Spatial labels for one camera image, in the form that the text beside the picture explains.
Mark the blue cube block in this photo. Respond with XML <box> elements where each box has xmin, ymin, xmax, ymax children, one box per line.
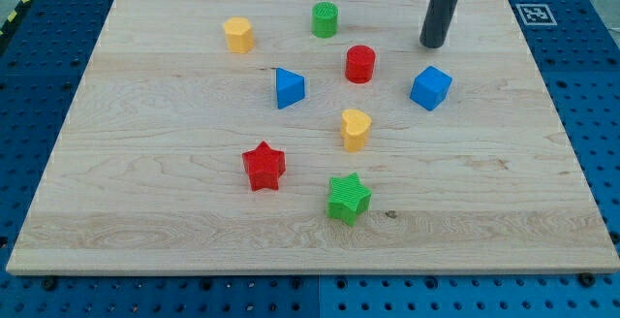
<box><xmin>410</xmin><ymin>66</ymin><xmax>452</xmax><ymax>111</ymax></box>

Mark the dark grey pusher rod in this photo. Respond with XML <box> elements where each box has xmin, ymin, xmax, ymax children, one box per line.
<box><xmin>419</xmin><ymin>0</ymin><xmax>458</xmax><ymax>48</ymax></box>

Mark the green cylinder block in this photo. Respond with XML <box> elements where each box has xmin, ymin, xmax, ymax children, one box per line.
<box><xmin>311</xmin><ymin>1</ymin><xmax>339</xmax><ymax>38</ymax></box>

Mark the yellow heart block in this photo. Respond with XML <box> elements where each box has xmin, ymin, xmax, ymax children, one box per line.
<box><xmin>340</xmin><ymin>109</ymin><xmax>372</xmax><ymax>152</ymax></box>

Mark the green star block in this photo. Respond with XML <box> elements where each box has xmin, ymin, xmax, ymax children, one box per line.
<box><xmin>326</xmin><ymin>173</ymin><xmax>372</xmax><ymax>226</ymax></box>

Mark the red cylinder block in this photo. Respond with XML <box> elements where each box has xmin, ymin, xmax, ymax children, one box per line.
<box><xmin>345</xmin><ymin>45</ymin><xmax>376</xmax><ymax>83</ymax></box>

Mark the red star block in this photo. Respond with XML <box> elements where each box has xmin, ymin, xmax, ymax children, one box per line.
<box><xmin>241</xmin><ymin>141</ymin><xmax>286</xmax><ymax>191</ymax></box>

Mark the light wooden board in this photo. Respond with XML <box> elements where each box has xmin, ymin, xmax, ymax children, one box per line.
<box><xmin>7</xmin><ymin>0</ymin><xmax>619</xmax><ymax>275</ymax></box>

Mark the blue triangle block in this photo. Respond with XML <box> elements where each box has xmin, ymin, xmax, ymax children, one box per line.
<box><xmin>275</xmin><ymin>68</ymin><xmax>305</xmax><ymax>110</ymax></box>

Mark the yellow hexagon block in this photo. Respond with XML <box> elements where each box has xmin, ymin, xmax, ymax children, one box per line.
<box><xmin>223</xmin><ymin>16</ymin><xmax>255</xmax><ymax>53</ymax></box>

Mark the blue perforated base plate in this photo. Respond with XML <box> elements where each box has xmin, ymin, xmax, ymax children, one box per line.
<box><xmin>1</xmin><ymin>0</ymin><xmax>619</xmax><ymax>317</ymax></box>

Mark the white fiducial marker tag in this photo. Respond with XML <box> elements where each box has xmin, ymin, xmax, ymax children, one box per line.
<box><xmin>516</xmin><ymin>3</ymin><xmax>557</xmax><ymax>26</ymax></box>

